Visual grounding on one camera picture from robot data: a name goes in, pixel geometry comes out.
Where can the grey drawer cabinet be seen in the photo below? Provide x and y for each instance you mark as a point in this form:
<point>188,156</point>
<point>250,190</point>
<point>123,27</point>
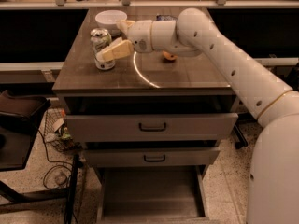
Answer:
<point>141,84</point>

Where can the black office chair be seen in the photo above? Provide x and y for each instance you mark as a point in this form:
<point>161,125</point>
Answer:
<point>241,140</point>

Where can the green white 7up can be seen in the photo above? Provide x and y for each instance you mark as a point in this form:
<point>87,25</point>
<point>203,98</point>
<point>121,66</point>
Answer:
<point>101,38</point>

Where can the orange fruit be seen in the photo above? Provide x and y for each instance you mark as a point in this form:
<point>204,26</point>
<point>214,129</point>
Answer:
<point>170,57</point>

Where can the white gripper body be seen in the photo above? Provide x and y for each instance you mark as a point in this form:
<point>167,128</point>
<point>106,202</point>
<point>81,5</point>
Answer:
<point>140,34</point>

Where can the grey top drawer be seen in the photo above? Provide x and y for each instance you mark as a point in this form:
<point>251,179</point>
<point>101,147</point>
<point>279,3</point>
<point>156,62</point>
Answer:
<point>130,128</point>

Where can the grey middle drawer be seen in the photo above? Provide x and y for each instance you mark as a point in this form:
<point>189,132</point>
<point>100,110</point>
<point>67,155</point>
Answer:
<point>147,157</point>

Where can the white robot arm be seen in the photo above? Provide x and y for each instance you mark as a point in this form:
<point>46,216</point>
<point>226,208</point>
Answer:
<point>274,176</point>

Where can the blue kettle chips bag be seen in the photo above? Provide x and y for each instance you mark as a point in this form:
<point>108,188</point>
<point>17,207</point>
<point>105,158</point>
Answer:
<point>165,18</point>

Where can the grey open bottom drawer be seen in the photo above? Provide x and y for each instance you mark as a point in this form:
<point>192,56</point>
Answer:
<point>153,195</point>

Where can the wire trash basket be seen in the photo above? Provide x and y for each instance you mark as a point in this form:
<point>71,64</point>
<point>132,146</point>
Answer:
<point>56,133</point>

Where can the white ceramic bowl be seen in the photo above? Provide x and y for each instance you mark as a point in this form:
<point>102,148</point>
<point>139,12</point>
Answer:
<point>108,20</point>

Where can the black side table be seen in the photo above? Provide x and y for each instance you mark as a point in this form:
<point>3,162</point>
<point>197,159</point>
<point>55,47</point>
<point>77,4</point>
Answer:
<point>20,118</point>

